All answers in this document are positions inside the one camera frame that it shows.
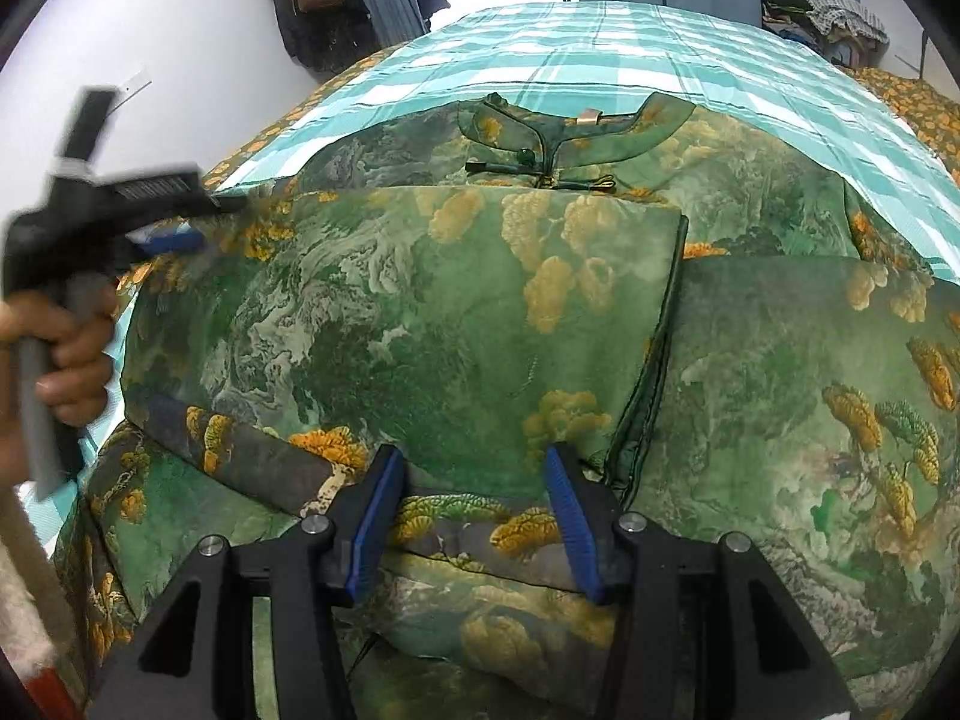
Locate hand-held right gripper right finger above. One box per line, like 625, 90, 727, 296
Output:
544, 442, 860, 720

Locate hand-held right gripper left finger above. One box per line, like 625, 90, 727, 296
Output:
88, 444, 410, 720

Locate green printed padded jacket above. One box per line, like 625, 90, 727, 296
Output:
52, 90, 960, 720

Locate person's left forearm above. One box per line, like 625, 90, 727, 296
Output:
0, 420, 82, 720

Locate dark clothes on coat rack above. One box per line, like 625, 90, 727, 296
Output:
260, 0, 377, 77

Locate pile of clothes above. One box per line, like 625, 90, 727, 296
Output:
760, 0, 891, 66

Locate person's left hand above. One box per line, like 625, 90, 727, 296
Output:
0, 291, 119, 432

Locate dark hanging garment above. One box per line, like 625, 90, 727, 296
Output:
405, 0, 452, 32

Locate teal checked bed sheet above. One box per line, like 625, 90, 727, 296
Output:
15, 0, 960, 503

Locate orange floral quilt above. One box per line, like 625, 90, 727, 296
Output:
853, 65, 960, 182

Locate grey striped cloth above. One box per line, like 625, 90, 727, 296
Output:
786, 0, 891, 44

